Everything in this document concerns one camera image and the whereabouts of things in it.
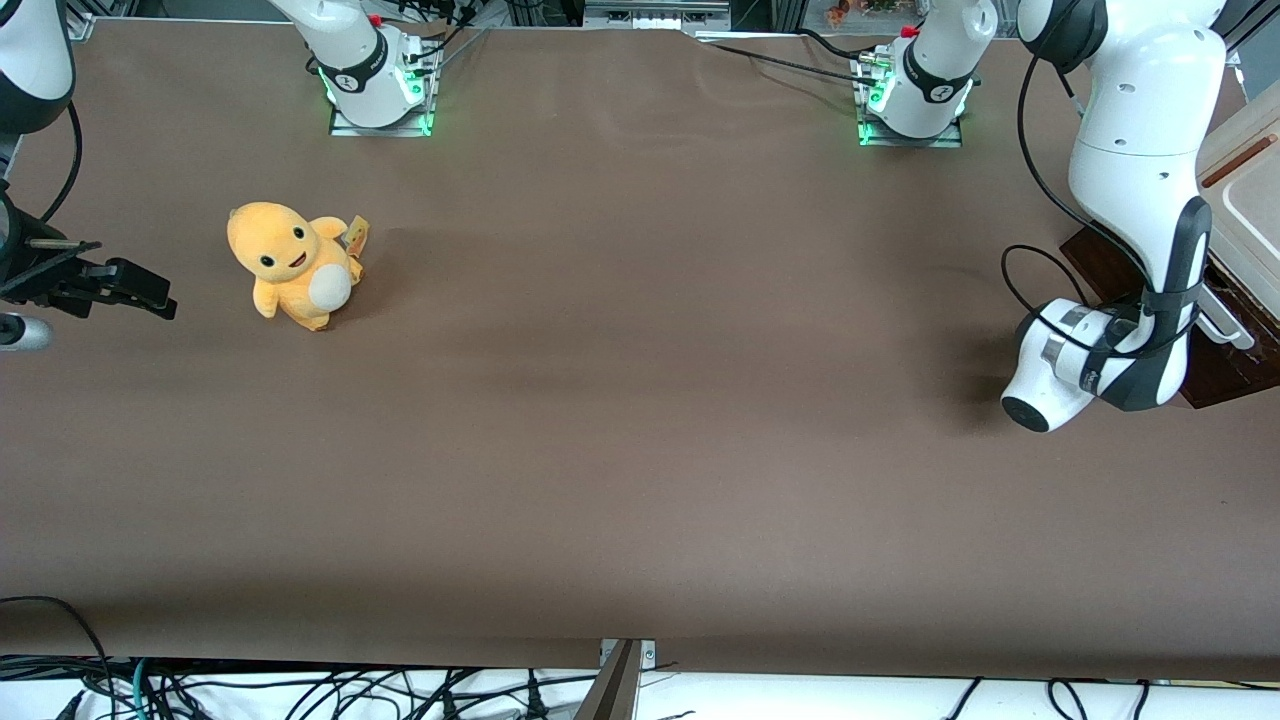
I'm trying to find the black cable bundle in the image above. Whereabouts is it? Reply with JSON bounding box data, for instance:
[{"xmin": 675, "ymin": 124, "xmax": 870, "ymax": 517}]
[{"xmin": 398, "ymin": 0, "xmax": 493, "ymax": 73}]

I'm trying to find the dark camera mount beam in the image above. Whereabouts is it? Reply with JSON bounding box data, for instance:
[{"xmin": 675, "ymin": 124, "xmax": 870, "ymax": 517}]
[{"xmin": 573, "ymin": 640, "xmax": 643, "ymax": 720}]

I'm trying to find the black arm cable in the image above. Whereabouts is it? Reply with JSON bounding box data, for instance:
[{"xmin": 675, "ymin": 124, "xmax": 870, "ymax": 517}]
[
  {"xmin": 38, "ymin": 100, "xmax": 84, "ymax": 225},
  {"xmin": 1001, "ymin": 0, "xmax": 1201, "ymax": 359}
]

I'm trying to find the long black table cable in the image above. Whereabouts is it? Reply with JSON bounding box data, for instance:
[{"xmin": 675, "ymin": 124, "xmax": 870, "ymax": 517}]
[{"xmin": 694, "ymin": 40, "xmax": 887, "ymax": 89}]

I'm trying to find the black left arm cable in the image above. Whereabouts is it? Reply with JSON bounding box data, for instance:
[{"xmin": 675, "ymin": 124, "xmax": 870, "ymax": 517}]
[{"xmin": 1001, "ymin": 0, "xmax": 1201, "ymax": 359}]

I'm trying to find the aluminium frame profile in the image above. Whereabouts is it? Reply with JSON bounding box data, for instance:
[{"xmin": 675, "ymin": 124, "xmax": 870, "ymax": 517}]
[{"xmin": 1222, "ymin": 0, "xmax": 1280, "ymax": 71}]

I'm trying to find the dark wooden base board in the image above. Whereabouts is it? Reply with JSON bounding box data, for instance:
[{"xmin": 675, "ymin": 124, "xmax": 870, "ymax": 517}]
[{"xmin": 1060, "ymin": 225, "xmax": 1280, "ymax": 410}]

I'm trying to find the silver equipment rack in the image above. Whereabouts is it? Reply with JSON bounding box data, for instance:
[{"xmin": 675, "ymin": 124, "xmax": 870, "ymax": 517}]
[{"xmin": 583, "ymin": 0, "xmax": 733, "ymax": 32}]

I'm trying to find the short black table cable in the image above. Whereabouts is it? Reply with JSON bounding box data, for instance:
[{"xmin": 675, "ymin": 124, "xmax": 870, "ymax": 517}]
[{"xmin": 796, "ymin": 27, "xmax": 869, "ymax": 64}]

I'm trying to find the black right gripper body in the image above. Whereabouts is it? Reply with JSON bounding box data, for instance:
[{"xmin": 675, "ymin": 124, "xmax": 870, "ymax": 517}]
[{"xmin": 0, "ymin": 252, "xmax": 111, "ymax": 321}]

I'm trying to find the orange plush toy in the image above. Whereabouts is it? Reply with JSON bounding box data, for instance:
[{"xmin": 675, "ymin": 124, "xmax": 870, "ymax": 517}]
[{"xmin": 226, "ymin": 201, "xmax": 370, "ymax": 333}]

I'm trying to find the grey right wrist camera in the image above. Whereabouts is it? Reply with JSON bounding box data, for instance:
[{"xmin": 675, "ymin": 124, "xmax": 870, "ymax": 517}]
[{"xmin": 0, "ymin": 314, "xmax": 53, "ymax": 352}]

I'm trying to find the black looped floor cable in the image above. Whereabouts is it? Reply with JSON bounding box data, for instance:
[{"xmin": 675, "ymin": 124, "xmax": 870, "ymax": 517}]
[{"xmin": 0, "ymin": 596, "xmax": 115, "ymax": 720}]

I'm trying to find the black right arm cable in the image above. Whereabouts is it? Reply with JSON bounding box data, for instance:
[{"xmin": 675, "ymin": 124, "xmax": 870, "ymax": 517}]
[{"xmin": 38, "ymin": 100, "xmax": 84, "ymax": 225}]

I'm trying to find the silver metal bracket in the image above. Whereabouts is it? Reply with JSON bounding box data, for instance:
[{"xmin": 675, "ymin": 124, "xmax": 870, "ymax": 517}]
[{"xmin": 599, "ymin": 638, "xmax": 658, "ymax": 670}]

